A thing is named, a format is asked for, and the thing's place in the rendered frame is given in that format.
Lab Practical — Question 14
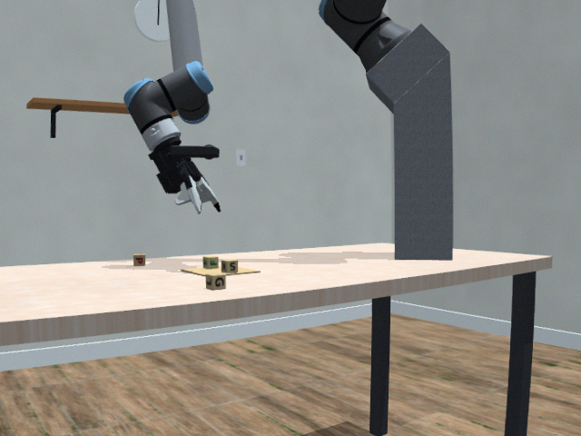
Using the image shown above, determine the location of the tan square mat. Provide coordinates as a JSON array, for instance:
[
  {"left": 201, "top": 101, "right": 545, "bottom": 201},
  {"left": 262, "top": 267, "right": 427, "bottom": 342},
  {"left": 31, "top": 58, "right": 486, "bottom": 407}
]
[{"left": 181, "top": 266, "right": 261, "bottom": 277}]

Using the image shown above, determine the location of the beige letter block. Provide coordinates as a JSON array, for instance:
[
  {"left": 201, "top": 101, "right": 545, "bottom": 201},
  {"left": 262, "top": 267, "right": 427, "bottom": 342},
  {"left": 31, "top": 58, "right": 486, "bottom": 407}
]
[
  {"left": 202, "top": 255, "right": 219, "bottom": 269},
  {"left": 205, "top": 272, "right": 226, "bottom": 291},
  {"left": 221, "top": 259, "right": 238, "bottom": 273},
  {"left": 133, "top": 253, "right": 145, "bottom": 266}
]

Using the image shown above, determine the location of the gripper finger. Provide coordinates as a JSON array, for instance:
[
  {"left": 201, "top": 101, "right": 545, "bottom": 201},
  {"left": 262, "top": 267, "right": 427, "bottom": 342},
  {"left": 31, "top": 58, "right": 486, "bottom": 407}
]
[
  {"left": 196, "top": 174, "right": 221, "bottom": 212},
  {"left": 175, "top": 164, "right": 202, "bottom": 214}
]

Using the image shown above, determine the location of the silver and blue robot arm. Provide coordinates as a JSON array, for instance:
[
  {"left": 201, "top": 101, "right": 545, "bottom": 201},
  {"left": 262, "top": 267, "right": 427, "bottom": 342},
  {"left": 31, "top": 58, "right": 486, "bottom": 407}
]
[{"left": 123, "top": 0, "right": 412, "bottom": 160}]

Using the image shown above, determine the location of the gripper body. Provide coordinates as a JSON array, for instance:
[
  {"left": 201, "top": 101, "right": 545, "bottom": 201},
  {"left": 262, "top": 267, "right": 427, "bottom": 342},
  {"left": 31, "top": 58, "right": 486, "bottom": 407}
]
[{"left": 148, "top": 136, "right": 201, "bottom": 193}]

